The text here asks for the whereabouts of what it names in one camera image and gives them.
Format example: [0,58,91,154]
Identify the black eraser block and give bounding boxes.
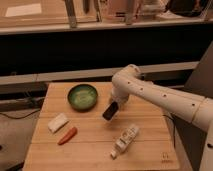
[103,102,119,121]

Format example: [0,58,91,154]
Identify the green ceramic bowl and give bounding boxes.
[67,84,98,111]

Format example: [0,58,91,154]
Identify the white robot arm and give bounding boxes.
[111,64,213,171]

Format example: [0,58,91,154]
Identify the white tube with label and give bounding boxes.
[110,124,139,159]

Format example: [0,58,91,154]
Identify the black cable on floor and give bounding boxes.
[0,108,42,120]

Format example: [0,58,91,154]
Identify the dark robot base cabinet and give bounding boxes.
[175,41,213,171]

